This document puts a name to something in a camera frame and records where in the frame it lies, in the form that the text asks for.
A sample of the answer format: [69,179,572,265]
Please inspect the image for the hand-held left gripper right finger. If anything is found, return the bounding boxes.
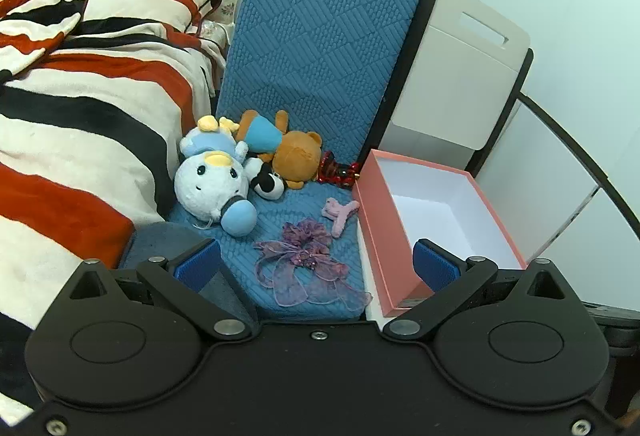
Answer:
[382,238,577,342]

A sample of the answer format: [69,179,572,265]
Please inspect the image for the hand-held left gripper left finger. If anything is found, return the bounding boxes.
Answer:
[67,238,253,342]

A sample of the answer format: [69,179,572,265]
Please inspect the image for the pink cardboard box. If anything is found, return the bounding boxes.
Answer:
[352,148,529,318]

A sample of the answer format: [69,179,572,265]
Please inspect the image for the blue white plush toy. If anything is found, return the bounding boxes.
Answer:
[173,115,264,237]

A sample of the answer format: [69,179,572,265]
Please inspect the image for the black white plush toy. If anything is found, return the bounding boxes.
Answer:
[246,158,286,201]

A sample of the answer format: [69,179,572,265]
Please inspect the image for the purple lace bow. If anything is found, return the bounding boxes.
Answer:
[252,239,374,308]

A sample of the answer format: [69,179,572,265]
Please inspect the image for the purple scrunchie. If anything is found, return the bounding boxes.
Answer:
[280,219,332,253]

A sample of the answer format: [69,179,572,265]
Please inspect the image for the pink hair claw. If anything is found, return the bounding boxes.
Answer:
[321,197,361,238]

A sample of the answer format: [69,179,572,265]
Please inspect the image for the grey blue fleece cloth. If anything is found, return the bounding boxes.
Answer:
[119,221,253,323]

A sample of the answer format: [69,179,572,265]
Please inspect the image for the brown teddy bear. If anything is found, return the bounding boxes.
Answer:
[234,109,324,190]

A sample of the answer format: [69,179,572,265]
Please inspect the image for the white cabinet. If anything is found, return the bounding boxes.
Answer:
[474,91,640,267]

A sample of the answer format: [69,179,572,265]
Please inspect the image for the red black white striped blanket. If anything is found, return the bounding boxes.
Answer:
[0,0,227,422]

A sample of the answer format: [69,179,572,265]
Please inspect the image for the beige side cabinet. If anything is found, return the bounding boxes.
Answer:
[381,0,532,152]

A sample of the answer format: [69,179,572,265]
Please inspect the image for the blue textured seat cushion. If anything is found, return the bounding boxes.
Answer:
[120,0,424,323]

